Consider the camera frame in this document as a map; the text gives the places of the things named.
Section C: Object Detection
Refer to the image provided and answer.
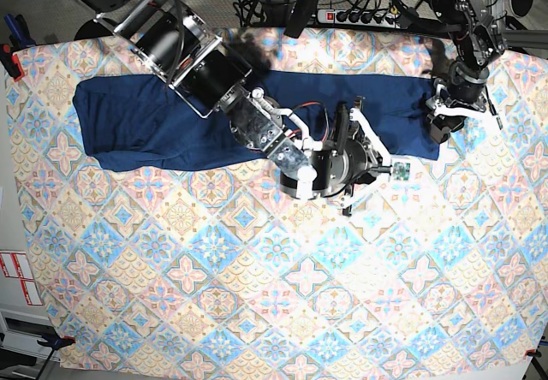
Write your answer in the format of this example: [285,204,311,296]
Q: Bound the red clamp bottom-right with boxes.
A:
[525,349,542,358]

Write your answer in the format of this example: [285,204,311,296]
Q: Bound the red black clamp top-left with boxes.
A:
[1,44,24,81]

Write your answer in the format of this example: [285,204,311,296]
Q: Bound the blue clamp bottom-left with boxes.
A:
[37,334,75,351]

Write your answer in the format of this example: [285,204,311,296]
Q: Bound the red white labels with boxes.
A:
[1,251,43,306]

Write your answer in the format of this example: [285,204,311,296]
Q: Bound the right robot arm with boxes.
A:
[73,2,410,215]

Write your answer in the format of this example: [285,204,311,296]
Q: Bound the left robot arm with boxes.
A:
[391,0,506,144]

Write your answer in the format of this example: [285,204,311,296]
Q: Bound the black round stand base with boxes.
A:
[74,21,111,41]

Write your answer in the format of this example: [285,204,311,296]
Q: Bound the patterned tile tablecloth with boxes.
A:
[1,38,547,379]

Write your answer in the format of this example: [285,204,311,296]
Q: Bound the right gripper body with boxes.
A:
[304,140,383,200]

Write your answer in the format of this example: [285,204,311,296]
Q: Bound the black strap under mount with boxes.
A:
[283,0,319,39]

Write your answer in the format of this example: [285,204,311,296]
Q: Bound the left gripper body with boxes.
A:
[432,62,489,115]

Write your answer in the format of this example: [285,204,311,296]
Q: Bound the blue long-sleeve T-shirt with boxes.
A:
[73,71,439,172]

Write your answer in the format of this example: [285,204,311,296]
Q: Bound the white power strip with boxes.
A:
[316,9,400,28]

